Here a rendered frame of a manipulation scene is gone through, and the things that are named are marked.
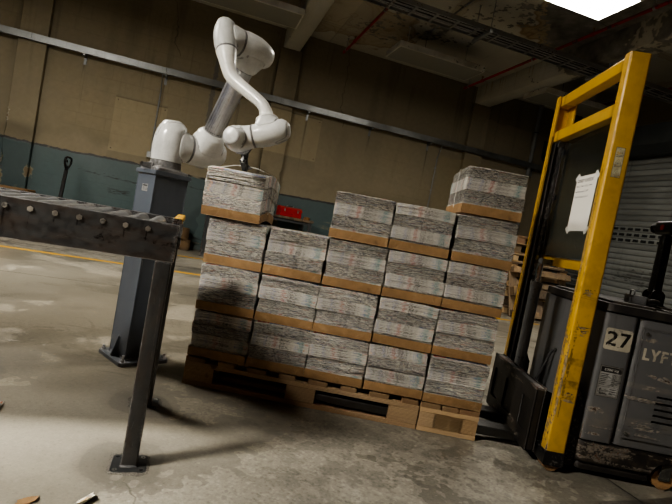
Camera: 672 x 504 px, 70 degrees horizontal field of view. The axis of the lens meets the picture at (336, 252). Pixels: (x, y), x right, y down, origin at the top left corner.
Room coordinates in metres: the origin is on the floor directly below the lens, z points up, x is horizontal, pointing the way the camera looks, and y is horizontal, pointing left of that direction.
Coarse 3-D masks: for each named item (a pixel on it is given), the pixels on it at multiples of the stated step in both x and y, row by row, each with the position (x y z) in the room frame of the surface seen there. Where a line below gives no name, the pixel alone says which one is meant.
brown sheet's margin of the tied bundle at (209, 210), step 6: (204, 210) 2.29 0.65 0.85; (210, 210) 2.29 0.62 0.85; (216, 210) 2.29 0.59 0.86; (222, 210) 2.29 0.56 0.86; (228, 210) 2.29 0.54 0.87; (222, 216) 2.29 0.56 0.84; (228, 216) 2.29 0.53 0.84; (234, 216) 2.29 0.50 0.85; (240, 216) 2.29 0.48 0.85; (246, 216) 2.28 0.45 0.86; (252, 216) 2.28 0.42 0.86; (258, 216) 2.28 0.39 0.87; (264, 216) 2.38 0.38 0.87; (252, 222) 2.29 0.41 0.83; (258, 222) 2.29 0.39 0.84
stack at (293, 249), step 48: (240, 240) 2.31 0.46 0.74; (288, 240) 2.31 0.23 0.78; (336, 240) 2.31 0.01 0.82; (240, 288) 2.31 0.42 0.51; (288, 288) 2.30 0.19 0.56; (336, 288) 2.30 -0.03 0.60; (432, 288) 2.29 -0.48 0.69; (192, 336) 2.32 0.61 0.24; (240, 336) 2.32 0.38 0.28; (288, 336) 2.31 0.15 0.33; (336, 336) 2.31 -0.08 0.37; (432, 336) 2.30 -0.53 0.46; (192, 384) 2.31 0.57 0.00; (240, 384) 2.44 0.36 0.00; (288, 384) 2.30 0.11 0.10; (336, 384) 2.43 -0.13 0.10
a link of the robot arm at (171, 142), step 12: (168, 120) 2.50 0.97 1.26; (156, 132) 2.50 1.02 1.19; (168, 132) 2.47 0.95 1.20; (180, 132) 2.50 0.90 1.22; (156, 144) 2.48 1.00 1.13; (168, 144) 2.47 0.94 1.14; (180, 144) 2.51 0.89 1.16; (192, 144) 2.56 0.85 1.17; (156, 156) 2.47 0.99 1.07; (168, 156) 2.48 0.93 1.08; (180, 156) 2.52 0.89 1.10
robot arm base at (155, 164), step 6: (144, 162) 2.45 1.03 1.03; (150, 162) 2.47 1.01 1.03; (156, 162) 2.47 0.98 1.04; (162, 162) 2.47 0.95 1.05; (168, 162) 2.48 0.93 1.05; (150, 168) 2.47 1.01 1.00; (156, 168) 2.43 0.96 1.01; (162, 168) 2.45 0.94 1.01; (168, 168) 2.48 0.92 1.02; (174, 168) 2.50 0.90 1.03; (180, 168) 2.55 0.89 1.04; (180, 174) 2.53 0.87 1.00; (186, 174) 2.54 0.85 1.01
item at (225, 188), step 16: (208, 176) 2.27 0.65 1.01; (224, 176) 2.26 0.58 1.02; (240, 176) 2.26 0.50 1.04; (256, 176) 2.26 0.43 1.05; (208, 192) 2.29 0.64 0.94; (224, 192) 2.28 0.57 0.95; (240, 192) 2.28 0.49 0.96; (256, 192) 2.27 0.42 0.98; (224, 208) 2.30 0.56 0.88; (240, 208) 2.29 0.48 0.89; (256, 208) 2.28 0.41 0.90
